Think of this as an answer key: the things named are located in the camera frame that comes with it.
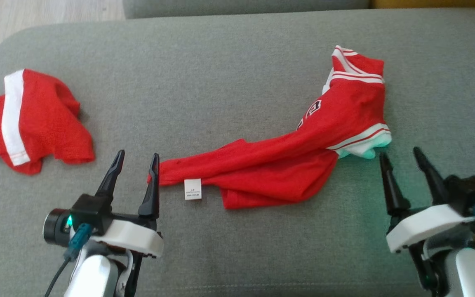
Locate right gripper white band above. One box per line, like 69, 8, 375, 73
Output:
379, 146, 475, 254

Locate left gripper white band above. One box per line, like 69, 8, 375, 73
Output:
91, 149, 164, 259

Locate red shorts with white stripe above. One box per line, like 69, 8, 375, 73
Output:
0, 68, 96, 175

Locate red jersey with white trim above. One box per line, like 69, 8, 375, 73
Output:
147, 45, 392, 210

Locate large grey sofa seat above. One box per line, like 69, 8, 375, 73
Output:
0, 8, 475, 297

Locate large yellow sofa back cushion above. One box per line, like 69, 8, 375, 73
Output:
371, 0, 475, 9

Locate neighbouring grey sofa seat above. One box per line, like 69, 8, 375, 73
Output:
123, 0, 371, 19

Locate left camera cable blue plug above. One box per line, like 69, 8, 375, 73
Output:
44, 223, 93, 297

